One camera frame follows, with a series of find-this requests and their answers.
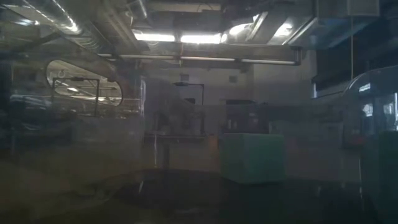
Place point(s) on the long teal block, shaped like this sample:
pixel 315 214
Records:
pixel 252 158

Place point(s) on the grey ceiling pipe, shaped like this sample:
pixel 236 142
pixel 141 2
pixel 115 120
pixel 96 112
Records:
pixel 205 58

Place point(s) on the ceiling light fixture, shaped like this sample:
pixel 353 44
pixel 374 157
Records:
pixel 199 38

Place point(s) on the smoky dark plastic tray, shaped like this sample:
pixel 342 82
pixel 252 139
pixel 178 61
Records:
pixel 93 155

